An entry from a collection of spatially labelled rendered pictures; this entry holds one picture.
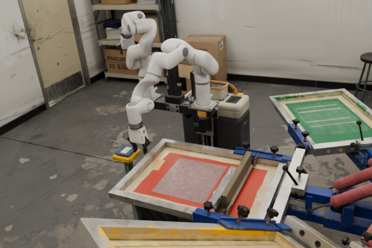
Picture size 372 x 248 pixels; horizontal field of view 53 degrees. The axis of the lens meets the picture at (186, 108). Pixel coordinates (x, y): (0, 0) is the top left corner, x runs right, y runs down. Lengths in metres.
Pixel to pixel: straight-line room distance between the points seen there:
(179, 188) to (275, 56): 3.96
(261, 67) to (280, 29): 0.66
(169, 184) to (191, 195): 0.16
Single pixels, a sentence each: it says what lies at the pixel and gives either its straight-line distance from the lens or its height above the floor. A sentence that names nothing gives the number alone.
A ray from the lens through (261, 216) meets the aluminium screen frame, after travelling 1.76.
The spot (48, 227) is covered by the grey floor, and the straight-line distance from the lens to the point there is 3.53.
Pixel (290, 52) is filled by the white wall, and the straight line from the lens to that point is 5.62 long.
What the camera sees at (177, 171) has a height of 0.96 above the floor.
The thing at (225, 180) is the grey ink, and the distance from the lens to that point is 2.01.
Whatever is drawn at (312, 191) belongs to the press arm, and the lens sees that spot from 1.84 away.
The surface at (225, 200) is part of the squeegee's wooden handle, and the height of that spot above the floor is 1.04.
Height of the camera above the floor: 2.14
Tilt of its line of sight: 25 degrees down
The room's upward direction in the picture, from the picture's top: 5 degrees counter-clockwise
